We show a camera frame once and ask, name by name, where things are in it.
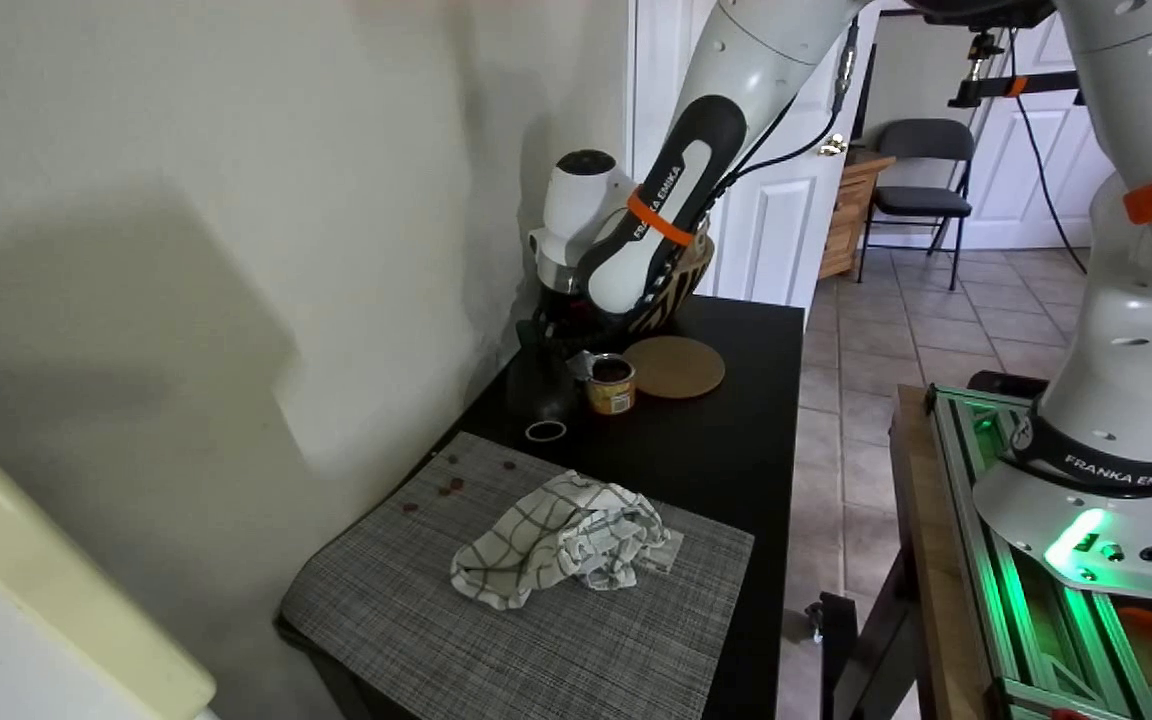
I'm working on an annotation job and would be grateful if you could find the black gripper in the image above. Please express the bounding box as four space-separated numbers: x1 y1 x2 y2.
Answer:
517 292 602 405

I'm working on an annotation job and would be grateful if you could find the orange patterned cup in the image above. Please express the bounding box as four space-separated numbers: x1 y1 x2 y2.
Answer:
585 353 641 419

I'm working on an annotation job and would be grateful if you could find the round wooden disc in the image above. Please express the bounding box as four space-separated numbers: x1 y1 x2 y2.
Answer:
621 333 733 405

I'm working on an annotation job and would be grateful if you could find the black table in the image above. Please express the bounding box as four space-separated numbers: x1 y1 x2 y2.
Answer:
273 292 808 720

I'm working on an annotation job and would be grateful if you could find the crumpled white checked cloth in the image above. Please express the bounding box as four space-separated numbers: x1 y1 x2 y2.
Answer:
448 467 689 615

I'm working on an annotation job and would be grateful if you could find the grey woven placemat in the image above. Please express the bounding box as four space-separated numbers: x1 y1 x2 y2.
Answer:
276 430 760 720

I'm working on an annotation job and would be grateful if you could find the black folding chair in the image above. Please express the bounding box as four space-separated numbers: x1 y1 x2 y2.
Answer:
856 115 979 295

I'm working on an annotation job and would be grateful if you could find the wooden bench top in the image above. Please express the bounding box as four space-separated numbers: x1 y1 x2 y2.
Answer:
888 379 1006 720

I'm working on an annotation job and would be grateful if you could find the black metal bench leg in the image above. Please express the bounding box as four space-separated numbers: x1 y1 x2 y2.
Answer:
808 538 929 720

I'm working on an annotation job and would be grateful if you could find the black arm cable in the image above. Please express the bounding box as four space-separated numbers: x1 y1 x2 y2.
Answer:
710 15 869 206

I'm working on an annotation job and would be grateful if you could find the black stand cable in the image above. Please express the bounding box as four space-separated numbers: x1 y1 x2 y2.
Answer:
1000 75 1088 276

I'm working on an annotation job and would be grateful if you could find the black camera boom stand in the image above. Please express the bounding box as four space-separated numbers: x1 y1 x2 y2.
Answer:
906 0 1090 114

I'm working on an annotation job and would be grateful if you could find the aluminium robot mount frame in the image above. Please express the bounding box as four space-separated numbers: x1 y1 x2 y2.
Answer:
929 379 1152 720

